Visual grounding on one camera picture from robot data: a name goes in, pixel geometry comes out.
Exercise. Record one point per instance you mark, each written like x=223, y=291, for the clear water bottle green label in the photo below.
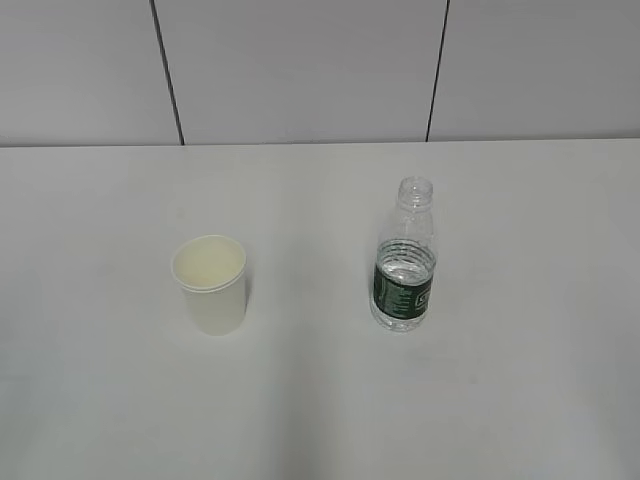
x=405, y=259

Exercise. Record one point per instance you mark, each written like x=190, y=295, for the white paper cup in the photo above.
x=211, y=272

